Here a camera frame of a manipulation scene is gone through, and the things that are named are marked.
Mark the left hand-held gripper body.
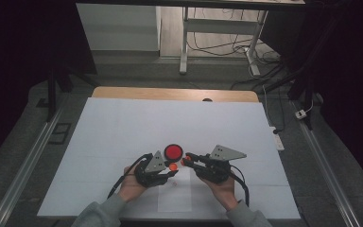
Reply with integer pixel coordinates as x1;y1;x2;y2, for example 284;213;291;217
133;150;171;189

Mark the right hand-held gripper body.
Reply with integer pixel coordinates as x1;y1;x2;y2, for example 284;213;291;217
194;144;248;184

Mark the round red ink pad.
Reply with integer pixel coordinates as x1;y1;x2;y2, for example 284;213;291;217
164;143;184;163

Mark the person's left hand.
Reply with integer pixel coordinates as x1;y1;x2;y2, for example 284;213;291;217
116;165;147;203

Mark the person's right hand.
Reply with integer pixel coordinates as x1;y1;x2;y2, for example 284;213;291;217
199;173;239;208

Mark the white paper sheet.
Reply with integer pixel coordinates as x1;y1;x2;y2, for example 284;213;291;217
157;166;194;213

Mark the white table cover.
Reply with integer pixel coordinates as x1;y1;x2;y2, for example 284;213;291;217
37;96;302;220

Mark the white power strip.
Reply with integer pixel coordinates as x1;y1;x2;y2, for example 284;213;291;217
268;126;285;151

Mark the dark floor box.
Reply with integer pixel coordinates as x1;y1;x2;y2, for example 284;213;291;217
48;122;73;146

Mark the black stand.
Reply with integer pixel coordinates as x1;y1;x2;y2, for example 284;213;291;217
44;61;99;123
258;60;317;131

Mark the white cabinet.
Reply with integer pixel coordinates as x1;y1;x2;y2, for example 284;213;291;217
76;3;162;52

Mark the black curtain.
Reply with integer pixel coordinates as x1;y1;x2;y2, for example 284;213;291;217
0;0;97;173
259;0;363;194

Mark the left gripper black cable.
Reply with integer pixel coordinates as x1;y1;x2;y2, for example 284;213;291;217
107;152;154;200

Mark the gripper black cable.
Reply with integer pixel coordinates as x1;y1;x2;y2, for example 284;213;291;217
230;165;251;208
107;152;154;200

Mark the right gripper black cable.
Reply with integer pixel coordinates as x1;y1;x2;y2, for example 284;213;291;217
230;165;251;208

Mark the white cable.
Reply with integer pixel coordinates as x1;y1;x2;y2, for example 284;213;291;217
261;84;277;129

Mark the black floor cable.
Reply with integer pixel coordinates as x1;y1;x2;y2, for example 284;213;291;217
230;62;287;133
186;8;282;64

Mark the metal floor rail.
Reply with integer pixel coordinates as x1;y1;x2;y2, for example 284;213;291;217
0;100;68;227
290;100;363;227

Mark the white desk frame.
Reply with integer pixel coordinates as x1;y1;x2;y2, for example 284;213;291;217
75;0;306;77

